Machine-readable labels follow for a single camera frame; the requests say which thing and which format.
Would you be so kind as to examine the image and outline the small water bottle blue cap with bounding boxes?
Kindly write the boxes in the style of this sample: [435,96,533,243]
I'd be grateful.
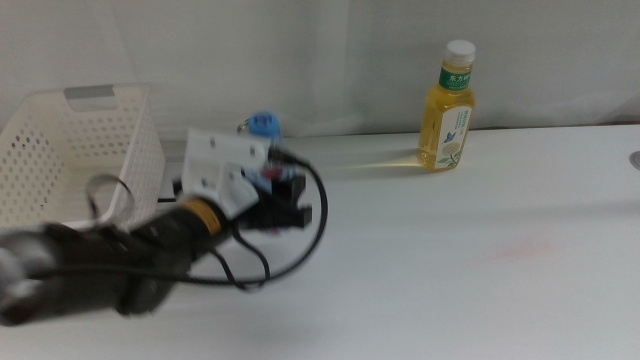
[246,110,302,194]

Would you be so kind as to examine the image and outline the yellow tea bottle white cap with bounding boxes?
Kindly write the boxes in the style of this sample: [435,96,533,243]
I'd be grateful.
[416,39,477,174]

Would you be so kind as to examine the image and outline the white backdrop curtain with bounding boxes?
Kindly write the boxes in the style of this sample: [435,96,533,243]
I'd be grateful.
[0,0,640,142]

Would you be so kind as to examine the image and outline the white perforated plastic basket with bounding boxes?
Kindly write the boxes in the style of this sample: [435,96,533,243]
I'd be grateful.
[0,82,167,236]

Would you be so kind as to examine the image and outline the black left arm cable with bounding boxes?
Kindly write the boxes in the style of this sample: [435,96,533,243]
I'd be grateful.
[86,146,330,292]

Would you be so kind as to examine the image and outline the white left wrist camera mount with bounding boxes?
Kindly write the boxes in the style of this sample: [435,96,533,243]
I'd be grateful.
[180,127,272,220]

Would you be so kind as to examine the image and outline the silver table cable hatch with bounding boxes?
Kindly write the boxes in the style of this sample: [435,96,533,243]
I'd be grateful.
[157,139,187,204]

